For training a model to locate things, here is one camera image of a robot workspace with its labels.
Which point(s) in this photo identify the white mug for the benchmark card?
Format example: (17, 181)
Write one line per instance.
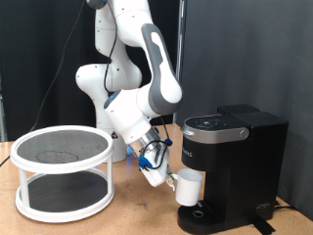
(189, 189)

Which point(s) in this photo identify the black Keurig coffee machine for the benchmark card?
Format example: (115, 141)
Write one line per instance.
(241, 163)

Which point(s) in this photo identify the white two-tier turntable stand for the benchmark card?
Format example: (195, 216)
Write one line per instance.
(49, 148)

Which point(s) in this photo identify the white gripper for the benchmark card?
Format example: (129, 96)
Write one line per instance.
(158, 169)

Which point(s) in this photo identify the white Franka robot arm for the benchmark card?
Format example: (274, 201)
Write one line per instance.
(130, 65)

